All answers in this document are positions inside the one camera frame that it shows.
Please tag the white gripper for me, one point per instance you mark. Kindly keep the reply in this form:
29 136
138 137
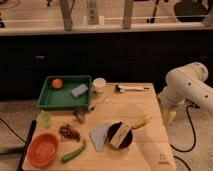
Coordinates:
168 99

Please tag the yellow banana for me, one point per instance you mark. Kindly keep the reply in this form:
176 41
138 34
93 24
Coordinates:
141 122

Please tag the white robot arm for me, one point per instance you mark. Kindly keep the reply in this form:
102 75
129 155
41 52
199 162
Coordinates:
185 83

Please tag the white cup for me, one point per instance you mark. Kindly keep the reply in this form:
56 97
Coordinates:
99 84

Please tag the metal cup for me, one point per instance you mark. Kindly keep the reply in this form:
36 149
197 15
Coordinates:
80 115

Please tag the light green plastic cup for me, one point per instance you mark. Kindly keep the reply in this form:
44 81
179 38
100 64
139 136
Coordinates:
44 119

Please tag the wooden block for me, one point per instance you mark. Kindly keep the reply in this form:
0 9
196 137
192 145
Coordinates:
120 135

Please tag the grey blue cloth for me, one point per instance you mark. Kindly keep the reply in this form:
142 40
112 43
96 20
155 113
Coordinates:
98 136

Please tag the grey blue sponge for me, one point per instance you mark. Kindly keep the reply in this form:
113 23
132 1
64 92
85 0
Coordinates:
80 90

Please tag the green cucumber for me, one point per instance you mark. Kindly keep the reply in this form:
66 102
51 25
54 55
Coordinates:
69 156

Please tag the brown grape bunch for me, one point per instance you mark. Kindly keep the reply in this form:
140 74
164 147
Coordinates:
68 132

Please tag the green plastic tray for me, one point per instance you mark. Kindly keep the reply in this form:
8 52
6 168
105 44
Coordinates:
62 99

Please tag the orange fruit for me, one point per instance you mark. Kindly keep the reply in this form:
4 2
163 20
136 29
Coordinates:
57 83

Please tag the orange bowl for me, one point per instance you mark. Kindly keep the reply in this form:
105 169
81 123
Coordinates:
43 150

